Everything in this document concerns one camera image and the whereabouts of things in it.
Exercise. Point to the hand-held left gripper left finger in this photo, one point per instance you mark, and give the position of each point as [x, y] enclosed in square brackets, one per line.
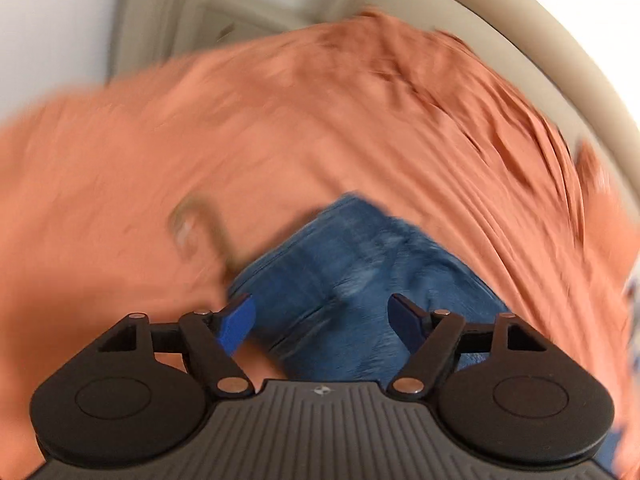
[239, 321]

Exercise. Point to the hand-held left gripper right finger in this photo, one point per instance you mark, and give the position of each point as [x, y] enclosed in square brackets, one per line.
[406, 321]

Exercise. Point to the blue denim pants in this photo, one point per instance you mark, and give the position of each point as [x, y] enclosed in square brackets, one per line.
[350, 270]

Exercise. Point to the orange bed sheet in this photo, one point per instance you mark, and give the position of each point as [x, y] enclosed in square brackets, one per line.
[300, 135]

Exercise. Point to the beige nightstand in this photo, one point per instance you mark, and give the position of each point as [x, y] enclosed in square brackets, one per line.
[260, 15]

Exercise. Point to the beige padded bed headboard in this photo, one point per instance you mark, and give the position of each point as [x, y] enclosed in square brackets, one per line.
[575, 60]

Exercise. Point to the beige pleated curtain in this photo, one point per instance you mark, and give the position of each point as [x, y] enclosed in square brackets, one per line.
[150, 15]

